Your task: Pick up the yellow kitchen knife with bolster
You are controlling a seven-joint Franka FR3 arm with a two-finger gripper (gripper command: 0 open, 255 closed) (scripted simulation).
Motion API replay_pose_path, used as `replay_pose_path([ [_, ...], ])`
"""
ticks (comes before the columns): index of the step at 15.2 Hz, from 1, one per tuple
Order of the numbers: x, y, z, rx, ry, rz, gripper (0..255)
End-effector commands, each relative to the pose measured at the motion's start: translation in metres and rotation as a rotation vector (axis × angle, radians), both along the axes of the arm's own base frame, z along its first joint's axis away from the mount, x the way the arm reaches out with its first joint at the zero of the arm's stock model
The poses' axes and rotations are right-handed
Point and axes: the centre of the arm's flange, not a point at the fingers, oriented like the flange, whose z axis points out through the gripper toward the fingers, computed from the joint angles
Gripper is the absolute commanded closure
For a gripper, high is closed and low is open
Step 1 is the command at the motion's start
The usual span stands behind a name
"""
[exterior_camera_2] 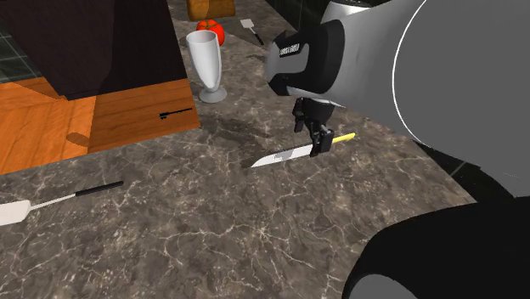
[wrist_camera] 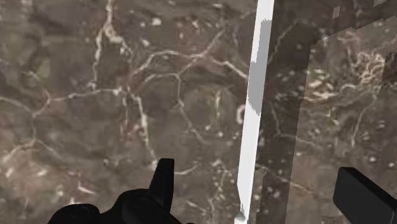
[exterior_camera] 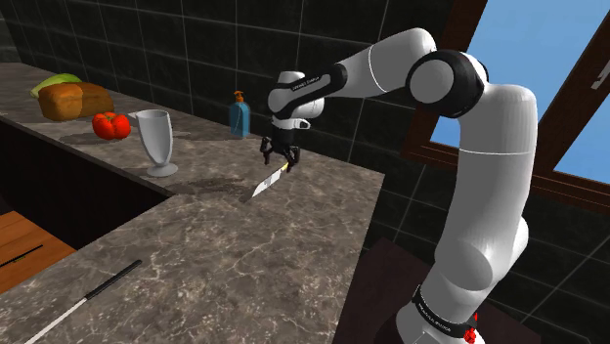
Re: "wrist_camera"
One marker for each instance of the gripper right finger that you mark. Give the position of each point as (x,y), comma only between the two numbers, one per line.
(369,198)

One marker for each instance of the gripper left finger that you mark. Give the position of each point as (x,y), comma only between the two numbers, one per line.
(145,206)

